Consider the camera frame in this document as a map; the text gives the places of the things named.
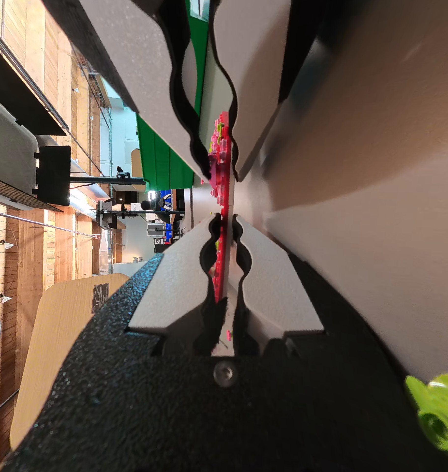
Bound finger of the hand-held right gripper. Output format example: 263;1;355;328
80;0;212;182
212;0;293;183

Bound blue storage bins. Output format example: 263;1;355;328
159;189;173;245

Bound black sticker on table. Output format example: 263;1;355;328
92;283;110;314

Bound black monitor on arm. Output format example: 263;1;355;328
32;145;72;207

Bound black ceiling panel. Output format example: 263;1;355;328
0;42;68;137

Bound red toy baseplate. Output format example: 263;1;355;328
200;111;235;307

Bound green plastic crate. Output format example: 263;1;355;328
135;0;210;193

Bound black mounting pole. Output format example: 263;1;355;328
70;166;148;186

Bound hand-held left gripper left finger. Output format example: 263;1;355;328
128;213;229;357

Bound lime green lego leaf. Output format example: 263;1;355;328
405;372;448;455

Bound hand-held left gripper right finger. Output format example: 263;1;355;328
232;215;325;357

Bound light wooden table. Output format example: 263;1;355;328
9;273;131;451

